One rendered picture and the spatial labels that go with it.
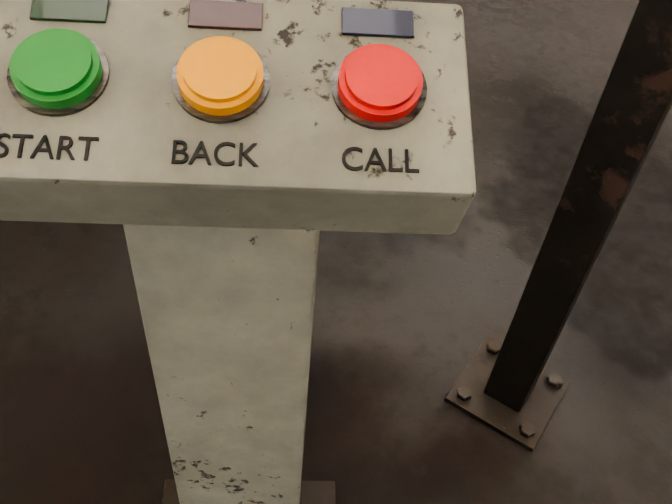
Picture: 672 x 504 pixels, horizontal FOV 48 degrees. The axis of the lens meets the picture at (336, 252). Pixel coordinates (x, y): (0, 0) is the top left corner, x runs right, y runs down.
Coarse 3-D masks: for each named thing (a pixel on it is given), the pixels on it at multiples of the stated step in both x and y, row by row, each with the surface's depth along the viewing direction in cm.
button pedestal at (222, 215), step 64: (0, 0) 37; (128, 0) 37; (256, 0) 38; (320, 0) 38; (0, 64) 35; (128, 64) 36; (320, 64) 37; (448, 64) 37; (0, 128) 34; (64, 128) 34; (128, 128) 34; (192, 128) 35; (256, 128) 35; (320, 128) 35; (384, 128) 35; (448, 128) 36; (0, 192) 34; (64, 192) 34; (128, 192) 34; (192, 192) 34; (256, 192) 34; (320, 192) 34; (384, 192) 34; (448, 192) 35; (192, 256) 40; (256, 256) 40; (192, 320) 44; (256, 320) 44; (192, 384) 49; (256, 384) 49; (192, 448) 55; (256, 448) 55
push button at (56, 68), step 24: (24, 48) 34; (48, 48) 34; (72, 48) 35; (24, 72) 34; (48, 72) 34; (72, 72) 34; (96, 72) 35; (24, 96) 34; (48, 96) 34; (72, 96) 34
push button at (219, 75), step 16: (192, 48) 35; (208, 48) 35; (224, 48) 35; (240, 48) 35; (192, 64) 35; (208, 64) 35; (224, 64) 35; (240, 64) 35; (256, 64) 35; (192, 80) 34; (208, 80) 34; (224, 80) 34; (240, 80) 35; (256, 80) 35; (192, 96) 34; (208, 96) 34; (224, 96) 34; (240, 96) 34; (256, 96) 35; (208, 112) 35; (224, 112) 35
